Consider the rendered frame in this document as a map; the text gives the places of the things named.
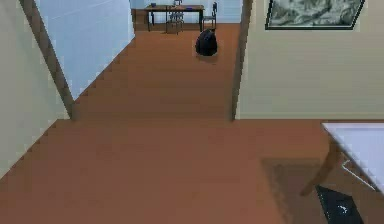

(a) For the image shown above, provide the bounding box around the black round bag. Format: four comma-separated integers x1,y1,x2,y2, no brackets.
194,28,219,57

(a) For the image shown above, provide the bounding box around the grey metal chair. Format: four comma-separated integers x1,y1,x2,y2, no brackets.
165,0,185,35

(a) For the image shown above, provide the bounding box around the black metal chair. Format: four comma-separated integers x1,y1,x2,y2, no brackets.
202,1,219,30

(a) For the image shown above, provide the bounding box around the dark wooden desk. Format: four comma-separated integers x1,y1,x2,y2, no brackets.
144,4,206,33

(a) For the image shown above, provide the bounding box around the white top wooden table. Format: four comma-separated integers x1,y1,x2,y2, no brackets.
299,122,384,198

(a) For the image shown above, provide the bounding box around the framed grey wall picture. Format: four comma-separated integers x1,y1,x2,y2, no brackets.
264,0,366,31

